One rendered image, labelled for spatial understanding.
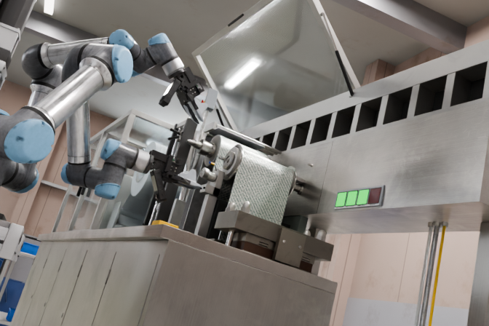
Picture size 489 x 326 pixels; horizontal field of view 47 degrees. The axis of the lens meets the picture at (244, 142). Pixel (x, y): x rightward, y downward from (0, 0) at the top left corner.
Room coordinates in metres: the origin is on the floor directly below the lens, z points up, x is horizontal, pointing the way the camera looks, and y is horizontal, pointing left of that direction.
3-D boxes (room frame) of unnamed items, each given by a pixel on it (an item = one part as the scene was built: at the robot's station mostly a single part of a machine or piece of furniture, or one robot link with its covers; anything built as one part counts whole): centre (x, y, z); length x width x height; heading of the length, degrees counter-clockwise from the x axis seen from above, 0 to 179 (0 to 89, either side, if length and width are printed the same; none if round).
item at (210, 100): (2.63, 0.23, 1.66); 0.07 x 0.07 x 0.10; 9
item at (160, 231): (2.98, 0.38, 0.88); 2.52 x 0.66 x 0.04; 24
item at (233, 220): (2.01, -0.19, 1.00); 0.40 x 0.16 x 0.06; 114
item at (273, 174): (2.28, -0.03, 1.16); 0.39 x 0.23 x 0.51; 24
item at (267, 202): (2.10, -0.11, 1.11); 0.23 x 0.01 x 0.18; 114
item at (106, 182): (1.89, 0.41, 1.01); 0.11 x 0.08 x 0.11; 66
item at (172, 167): (1.94, 0.25, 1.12); 0.12 x 0.08 x 0.09; 114
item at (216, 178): (2.13, 0.08, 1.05); 0.06 x 0.05 x 0.31; 114
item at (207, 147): (2.33, 0.15, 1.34); 0.06 x 0.06 x 0.06; 24
